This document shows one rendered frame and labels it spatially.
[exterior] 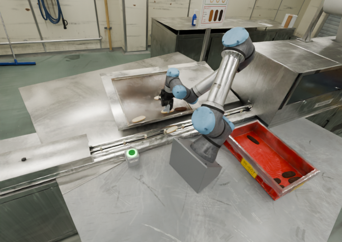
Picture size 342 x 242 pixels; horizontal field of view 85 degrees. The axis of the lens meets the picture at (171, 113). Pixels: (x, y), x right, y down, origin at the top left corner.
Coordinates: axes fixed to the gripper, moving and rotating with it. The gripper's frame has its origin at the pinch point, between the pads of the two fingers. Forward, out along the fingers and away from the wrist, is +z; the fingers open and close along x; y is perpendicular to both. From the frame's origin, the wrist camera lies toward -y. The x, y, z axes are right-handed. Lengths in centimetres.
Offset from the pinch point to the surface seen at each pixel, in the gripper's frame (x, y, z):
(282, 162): 63, -55, -2
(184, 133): 22.2, -3.9, 1.3
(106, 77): -47, 35, 2
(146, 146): 24.5, 24.5, 0.9
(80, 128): -8, 60, 11
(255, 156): 54, -41, 0
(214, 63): -143, -163, 76
